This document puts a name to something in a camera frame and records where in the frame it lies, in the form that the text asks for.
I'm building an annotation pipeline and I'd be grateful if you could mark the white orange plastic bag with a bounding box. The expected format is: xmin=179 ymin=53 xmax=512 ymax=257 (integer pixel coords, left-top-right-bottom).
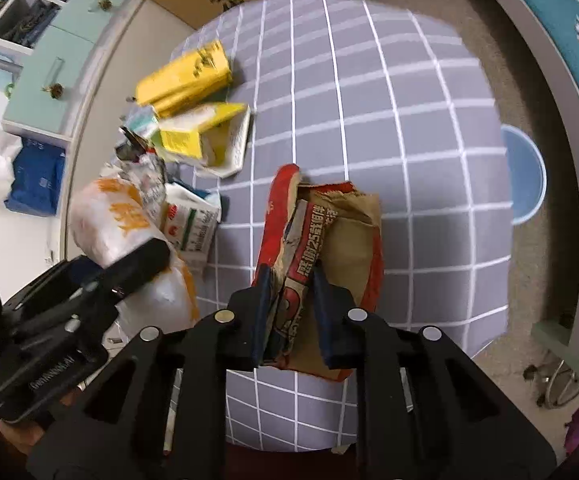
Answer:
xmin=69 ymin=177 xmax=201 ymax=338

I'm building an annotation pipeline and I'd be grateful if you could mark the red paper snack bag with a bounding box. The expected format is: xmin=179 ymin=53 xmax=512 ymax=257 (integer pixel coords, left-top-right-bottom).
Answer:
xmin=256 ymin=164 xmax=384 ymax=382

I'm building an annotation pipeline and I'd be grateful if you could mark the person's left hand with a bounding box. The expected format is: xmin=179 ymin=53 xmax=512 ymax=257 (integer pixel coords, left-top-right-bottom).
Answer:
xmin=0 ymin=389 xmax=82 ymax=461

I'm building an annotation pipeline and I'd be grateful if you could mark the blue white tissue packet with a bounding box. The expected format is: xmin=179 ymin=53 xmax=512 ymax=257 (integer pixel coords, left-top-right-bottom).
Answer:
xmin=162 ymin=182 xmax=222 ymax=272

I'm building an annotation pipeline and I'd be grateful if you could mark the black snack wrapper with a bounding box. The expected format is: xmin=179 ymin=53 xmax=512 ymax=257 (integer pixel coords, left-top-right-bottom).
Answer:
xmin=115 ymin=126 xmax=153 ymax=162

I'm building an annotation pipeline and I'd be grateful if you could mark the yellow white medicine box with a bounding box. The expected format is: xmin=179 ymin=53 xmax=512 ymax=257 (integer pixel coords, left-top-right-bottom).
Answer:
xmin=151 ymin=102 xmax=252 ymax=179

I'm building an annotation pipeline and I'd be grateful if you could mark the blue plastic bag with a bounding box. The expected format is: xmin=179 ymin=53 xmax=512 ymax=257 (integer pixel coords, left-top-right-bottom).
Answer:
xmin=4 ymin=138 xmax=66 ymax=217

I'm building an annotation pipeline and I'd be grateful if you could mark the yellow crumpled paper bag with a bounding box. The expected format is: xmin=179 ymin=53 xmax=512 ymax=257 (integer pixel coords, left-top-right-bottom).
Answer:
xmin=134 ymin=40 xmax=232 ymax=118

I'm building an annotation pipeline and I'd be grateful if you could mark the cream cabinet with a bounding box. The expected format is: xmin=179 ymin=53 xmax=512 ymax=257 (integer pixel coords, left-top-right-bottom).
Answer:
xmin=55 ymin=0 xmax=193 ymax=259

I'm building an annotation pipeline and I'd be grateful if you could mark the light blue round stool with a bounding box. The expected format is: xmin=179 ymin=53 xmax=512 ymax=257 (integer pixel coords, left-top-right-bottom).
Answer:
xmin=501 ymin=124 xmax=547 ymax=226

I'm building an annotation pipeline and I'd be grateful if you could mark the mint green drawer unit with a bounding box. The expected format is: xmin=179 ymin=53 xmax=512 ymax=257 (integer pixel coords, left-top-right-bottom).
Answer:
xmin=0 ymin=0 xmax=134 ymax=149

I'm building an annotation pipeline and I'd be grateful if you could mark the grey checked tablecloth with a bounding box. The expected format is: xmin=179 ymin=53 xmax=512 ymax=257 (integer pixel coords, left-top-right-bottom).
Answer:
xmin=180 ymin=0 xmax=513 ymax=356

